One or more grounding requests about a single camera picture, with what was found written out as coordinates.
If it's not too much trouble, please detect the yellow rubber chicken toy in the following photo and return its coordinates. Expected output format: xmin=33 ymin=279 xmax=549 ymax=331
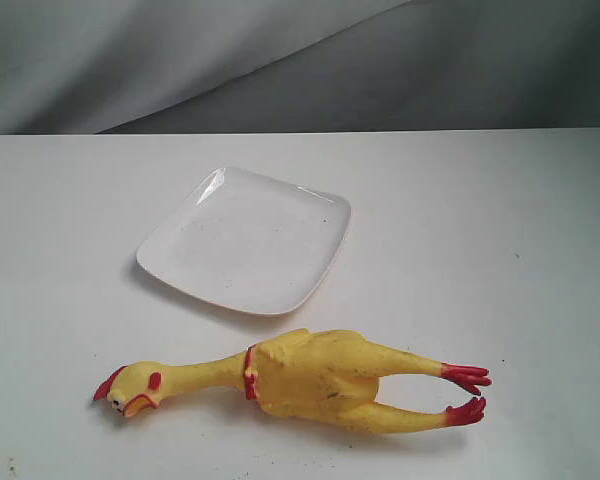
xmin=93 ymin=329 xmax=491 ymax=434

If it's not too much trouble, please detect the white square plate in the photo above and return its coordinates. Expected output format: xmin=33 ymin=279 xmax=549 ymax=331
xmin=136 ymin=167 xmax=351 ymax=316

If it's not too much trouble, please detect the grey backdrop cloth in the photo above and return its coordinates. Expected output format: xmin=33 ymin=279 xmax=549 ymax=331
xmin=0 ymin=1 xmax=600 ymax=134

